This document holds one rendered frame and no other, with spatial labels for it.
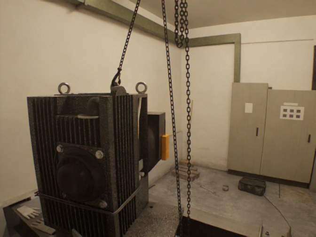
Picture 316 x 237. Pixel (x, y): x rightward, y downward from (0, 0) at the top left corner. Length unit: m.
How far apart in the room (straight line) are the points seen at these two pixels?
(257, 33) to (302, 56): 0.84
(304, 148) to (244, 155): 0.98
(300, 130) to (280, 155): 0.54
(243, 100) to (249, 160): 1.08
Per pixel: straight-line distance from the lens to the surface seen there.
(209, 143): 4.10
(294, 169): 3.81
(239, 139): 3.71
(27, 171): 2.05
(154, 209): 1.29
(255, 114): 3.59
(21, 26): 2.02
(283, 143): 3.67
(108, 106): 0.78
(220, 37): 3.93
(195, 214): 1.68
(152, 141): 1.21
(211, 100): 3.96
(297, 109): 3.59
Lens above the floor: 1.64
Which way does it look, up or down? 9 degrees down
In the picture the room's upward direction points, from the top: straight up
